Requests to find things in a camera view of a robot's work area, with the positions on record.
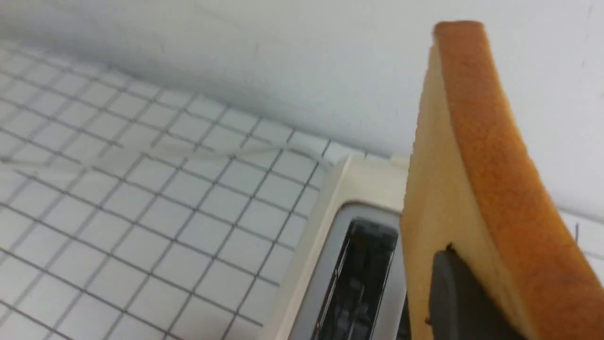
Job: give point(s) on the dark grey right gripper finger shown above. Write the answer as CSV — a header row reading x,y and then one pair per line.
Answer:
x,y
459,307

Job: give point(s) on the cream white toaster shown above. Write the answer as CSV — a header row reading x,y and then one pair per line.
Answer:
x,y
346,278

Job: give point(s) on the white grid tablecloth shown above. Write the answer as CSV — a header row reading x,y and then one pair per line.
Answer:
x,y
148,248

